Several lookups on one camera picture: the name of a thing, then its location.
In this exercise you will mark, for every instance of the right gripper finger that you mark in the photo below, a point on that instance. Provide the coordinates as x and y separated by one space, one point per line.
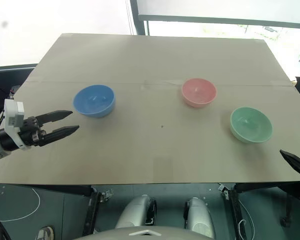
297 162

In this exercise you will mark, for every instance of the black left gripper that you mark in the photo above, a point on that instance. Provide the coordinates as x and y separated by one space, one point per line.
30 131

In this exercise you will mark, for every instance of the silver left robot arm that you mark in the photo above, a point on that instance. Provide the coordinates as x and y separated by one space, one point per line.
5 142

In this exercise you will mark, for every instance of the blue bowl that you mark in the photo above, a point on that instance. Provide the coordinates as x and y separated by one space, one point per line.
100 110

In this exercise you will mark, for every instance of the green bowl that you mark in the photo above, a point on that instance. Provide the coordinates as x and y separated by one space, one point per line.
250 136

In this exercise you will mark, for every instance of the dark side bench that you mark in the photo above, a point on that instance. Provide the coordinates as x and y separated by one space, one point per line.
7 82

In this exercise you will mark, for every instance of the black table leg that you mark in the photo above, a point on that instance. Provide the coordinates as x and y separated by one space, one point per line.
236 212
91 212

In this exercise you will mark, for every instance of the metal table clamp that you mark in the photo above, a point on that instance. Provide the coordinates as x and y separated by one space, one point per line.
223 190
107 195

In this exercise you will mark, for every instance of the silver right robot leg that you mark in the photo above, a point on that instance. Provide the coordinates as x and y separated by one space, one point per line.
198 216

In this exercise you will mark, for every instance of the silver robot leg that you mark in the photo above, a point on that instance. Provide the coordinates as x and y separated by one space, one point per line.
137 212
198 216

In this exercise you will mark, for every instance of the red bowl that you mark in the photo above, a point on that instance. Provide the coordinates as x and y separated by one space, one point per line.
198 101

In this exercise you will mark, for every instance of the silver left robot leg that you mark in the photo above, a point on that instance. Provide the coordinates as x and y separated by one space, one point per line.
137 212

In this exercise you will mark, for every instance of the grey robot torso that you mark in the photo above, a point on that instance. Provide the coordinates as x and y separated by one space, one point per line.
145 233

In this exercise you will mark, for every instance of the black window frame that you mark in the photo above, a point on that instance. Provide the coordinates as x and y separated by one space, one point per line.
215 20

